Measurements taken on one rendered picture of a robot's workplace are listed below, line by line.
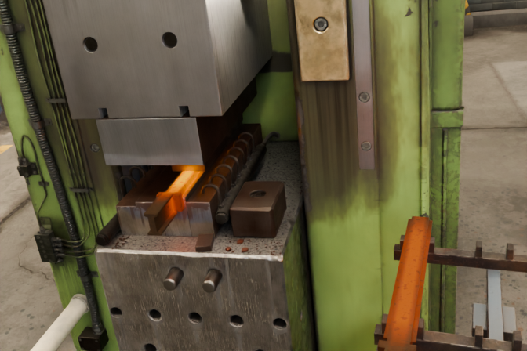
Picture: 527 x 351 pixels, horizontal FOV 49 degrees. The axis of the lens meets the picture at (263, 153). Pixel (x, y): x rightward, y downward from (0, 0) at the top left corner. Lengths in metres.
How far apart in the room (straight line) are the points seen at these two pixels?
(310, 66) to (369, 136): 0.18
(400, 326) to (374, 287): 0.50
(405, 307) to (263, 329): 0.40
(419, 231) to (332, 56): 0.35
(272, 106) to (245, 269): 0.56
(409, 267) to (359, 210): 0.32
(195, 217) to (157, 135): 0.18
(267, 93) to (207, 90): 0.51
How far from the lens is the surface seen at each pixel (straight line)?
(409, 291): 0.88
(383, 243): 1.26
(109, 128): 1.12
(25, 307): 2.82
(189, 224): 1.15
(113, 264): 1.20
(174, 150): 1.08
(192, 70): 1.02
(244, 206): 1.10
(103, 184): 1.37
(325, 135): 1.15
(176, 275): 1.12
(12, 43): 1.32
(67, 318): 1.52
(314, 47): 1.08
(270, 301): 1.12
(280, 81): 1.49
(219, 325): 1.19
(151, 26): 1.02
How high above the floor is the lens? 1.49
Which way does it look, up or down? 23 degrees down
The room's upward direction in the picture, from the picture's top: 7 degrees counter-clockwise
